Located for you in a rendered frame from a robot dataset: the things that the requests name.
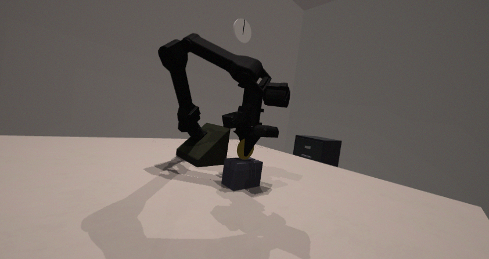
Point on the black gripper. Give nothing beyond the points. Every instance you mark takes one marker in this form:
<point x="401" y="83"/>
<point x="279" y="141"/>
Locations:
<point x="256" y="130"/>

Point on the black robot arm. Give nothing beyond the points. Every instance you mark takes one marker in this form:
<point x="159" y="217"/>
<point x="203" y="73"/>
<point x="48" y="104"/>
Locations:
<point x="243" y="69"/>

